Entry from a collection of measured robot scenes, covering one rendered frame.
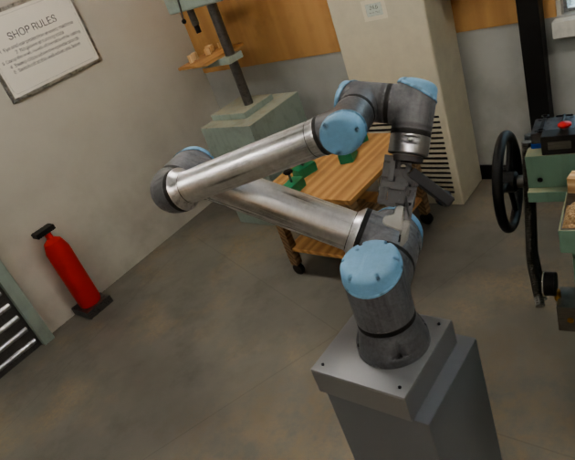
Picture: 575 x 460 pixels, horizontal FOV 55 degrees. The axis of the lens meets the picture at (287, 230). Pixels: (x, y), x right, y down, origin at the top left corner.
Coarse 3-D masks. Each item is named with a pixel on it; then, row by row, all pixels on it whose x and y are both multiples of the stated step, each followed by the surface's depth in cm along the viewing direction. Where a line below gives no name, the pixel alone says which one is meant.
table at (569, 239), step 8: (528, 192) 138; (536, 192) 137; (544, 192) 136; (552, 192) 135; (560, 192) 134; (528, 200) 139; (536, 200) 138; (544, 200) 137; (552, 200) 136; (560, 200) 135; (568, 200) 125; (560, 224) 119; (560, 232) 117; (568, 232) 116; (560, 240) 118; (568, 240) 117; (560, 248) 119; (568, 248) 118
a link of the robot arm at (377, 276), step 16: (352, 256) 134; (368, 256) 132; (384, 256) 129; (400, 256) 129; (352, 272) 129; (368, 272) 127; (384, 272) 126; (400, 272) 128; (352, 288) 129; (368, 288) 127; (384, 288) 127; (400, 288) 129; (352, 304) 133; (368, 304) 129; (384, 304) 128; (400, 304) 130; (368, 320) 132; (384, 320) 131; (400, 320) 132
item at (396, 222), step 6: (396, 210) 121; (402, 210) 121; (390, 216) 120; (396, 216) 120; (384, 222) 120; (390, 222) 120; (396, 222) 120; (402, 222) 119; (408, 222) 118; (396, 228) 119; (402, 228) 118; (408, 228) 118; (402, 234) 118; (408, 234) 119; (402, 240) 118
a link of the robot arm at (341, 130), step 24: (360, 96) 119; (312, 120) 118; (336, 120) 112; (360, 120) 113; (264, 144) 125; (288, 144) 121; (312, 144) 118; (336, 144) 115; (360, 144) 114; (168, 168) 149; (192, 168) 139; (216, 168) 132; (240, 168) 129; (264, 168) 126; (288, 168) 127; (168, 192) 140; (192, 192) 138; (216, 192) 137
